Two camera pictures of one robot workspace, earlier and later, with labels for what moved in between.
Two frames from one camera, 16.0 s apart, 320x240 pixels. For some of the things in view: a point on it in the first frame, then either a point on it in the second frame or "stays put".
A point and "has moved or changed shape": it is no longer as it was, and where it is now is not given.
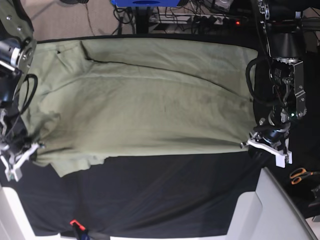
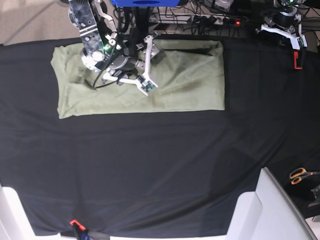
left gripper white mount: [12, 170] → [145, 77]
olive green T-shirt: [86, 98] has moved or changed shape
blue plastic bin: [145, 3] stays put
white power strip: [197, 19] stays put
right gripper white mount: [259, 155] → [295, 40]
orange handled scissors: [298, 174] stays put
